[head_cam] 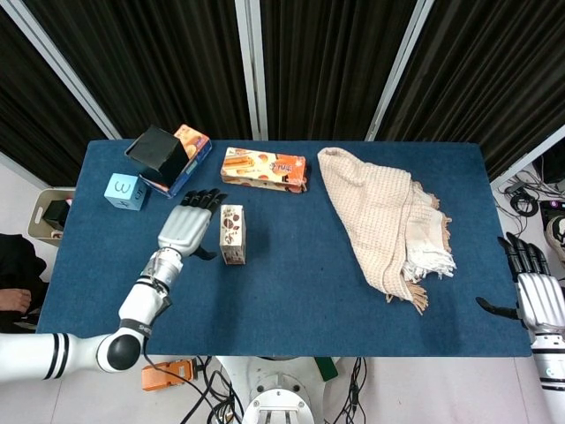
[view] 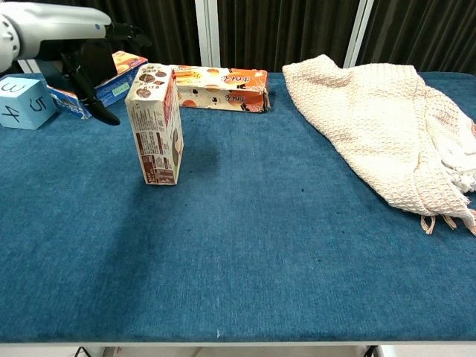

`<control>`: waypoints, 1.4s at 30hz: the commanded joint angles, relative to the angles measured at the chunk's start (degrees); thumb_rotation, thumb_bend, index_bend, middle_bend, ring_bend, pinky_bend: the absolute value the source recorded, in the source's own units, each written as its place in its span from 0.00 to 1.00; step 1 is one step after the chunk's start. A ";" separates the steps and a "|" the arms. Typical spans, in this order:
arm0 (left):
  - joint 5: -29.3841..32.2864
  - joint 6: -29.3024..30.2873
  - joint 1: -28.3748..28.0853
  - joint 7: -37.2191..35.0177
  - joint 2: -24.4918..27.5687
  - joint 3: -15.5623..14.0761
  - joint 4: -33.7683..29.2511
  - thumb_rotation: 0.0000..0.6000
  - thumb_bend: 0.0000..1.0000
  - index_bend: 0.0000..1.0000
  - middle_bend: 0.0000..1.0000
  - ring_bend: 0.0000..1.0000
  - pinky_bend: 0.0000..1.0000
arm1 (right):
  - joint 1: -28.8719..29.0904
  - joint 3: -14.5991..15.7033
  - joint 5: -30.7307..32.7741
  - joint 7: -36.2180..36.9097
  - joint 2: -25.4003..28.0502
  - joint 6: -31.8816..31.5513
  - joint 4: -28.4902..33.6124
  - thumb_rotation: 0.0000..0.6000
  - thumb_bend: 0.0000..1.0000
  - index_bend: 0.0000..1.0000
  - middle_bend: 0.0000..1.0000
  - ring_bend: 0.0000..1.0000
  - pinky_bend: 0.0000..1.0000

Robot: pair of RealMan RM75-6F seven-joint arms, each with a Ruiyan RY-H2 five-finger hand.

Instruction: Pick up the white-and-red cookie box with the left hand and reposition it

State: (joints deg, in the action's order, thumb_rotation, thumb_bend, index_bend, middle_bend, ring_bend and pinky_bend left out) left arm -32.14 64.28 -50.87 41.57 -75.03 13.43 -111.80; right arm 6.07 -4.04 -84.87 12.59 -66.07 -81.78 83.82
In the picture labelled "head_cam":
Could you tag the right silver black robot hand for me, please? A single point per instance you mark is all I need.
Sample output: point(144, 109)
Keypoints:
point(540, 300)

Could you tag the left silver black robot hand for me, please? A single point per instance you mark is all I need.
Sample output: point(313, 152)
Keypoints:
point(183, 229)

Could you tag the cream green chocolate snack box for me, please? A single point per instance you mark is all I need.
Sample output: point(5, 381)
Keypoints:
point(232, 236)

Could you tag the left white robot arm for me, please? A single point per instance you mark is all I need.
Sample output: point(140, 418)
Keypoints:
point(141, 300)

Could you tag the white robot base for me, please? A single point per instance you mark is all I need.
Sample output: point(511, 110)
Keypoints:
point(278, 384)

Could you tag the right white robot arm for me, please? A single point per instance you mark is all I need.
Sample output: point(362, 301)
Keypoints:
point(552, 375)

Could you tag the blue orange cookie box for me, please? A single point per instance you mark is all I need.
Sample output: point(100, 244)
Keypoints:
point(197, 148)

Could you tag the black open cardboard box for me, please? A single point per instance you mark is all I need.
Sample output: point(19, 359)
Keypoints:
point(154, 150)

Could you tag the orange biscuit box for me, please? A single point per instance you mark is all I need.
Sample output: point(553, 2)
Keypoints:
point(265, 170)

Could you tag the black rectangular block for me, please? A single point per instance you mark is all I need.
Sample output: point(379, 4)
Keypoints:
point(55, 214)

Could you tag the black monitor box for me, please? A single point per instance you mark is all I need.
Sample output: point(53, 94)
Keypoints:
point(552, 168)

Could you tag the white black sneaker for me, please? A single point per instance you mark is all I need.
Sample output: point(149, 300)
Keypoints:
point(557, 236)

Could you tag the light blue numbered cube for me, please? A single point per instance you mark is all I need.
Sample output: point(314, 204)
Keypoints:
point(123, 190)

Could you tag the black device with pink light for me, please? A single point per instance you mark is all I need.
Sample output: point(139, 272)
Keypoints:
point(554, 212)

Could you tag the blue felt table cover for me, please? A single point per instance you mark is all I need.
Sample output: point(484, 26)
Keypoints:
point(300, 305)

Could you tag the orange foot pedal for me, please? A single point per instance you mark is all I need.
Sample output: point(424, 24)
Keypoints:
point(170, 375)

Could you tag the beige plastic bin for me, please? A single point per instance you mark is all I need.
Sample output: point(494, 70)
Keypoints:
point(37, 212)

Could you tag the black pleated curtain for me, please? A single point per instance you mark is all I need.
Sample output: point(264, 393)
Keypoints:
point(150, 66)
point(485, 79)
point(35, 115)
point(326, 66)

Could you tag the person in black clothes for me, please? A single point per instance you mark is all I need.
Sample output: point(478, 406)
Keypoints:
point(17, 269)

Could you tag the beige waffle fringed towel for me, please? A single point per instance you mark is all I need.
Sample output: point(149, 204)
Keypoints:
point(375, 212)

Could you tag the green flat piece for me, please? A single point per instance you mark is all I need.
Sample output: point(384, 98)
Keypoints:
point(327, 368)

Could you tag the grey metal frame post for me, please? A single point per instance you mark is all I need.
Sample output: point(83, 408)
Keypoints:
point(251, 70)
point(62, 70)
point(525, 165)
point(397, 70)

